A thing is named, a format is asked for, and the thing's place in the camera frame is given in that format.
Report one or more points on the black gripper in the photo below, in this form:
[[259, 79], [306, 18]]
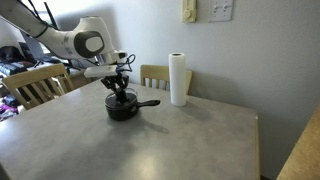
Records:
[[116, 80]]

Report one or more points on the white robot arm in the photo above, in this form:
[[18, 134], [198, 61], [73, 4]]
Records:
[[66, 40]]

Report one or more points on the wooden chair behind paper roll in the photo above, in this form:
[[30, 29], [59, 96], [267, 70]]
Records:
[[153, 71]]

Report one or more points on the white paper towel roll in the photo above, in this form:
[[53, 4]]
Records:
[[176, 80]]

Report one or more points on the wooden chair with slatted back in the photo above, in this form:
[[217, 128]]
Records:
[[26, 76]]

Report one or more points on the purple cloth pile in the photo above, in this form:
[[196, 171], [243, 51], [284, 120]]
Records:
[[6, 108]]

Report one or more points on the black bag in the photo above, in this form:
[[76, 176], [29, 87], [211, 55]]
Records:
[[10, 53]]

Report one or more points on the light wooden board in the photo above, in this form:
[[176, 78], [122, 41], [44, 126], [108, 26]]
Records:
[[306, 156]]

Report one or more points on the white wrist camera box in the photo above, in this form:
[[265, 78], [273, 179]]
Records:
[[100, 71]]

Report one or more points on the beige wall thermostat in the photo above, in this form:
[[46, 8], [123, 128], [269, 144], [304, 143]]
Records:
[[188, 11]]

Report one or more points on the white light switch plate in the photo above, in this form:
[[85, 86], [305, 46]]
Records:
[[220, 10]]

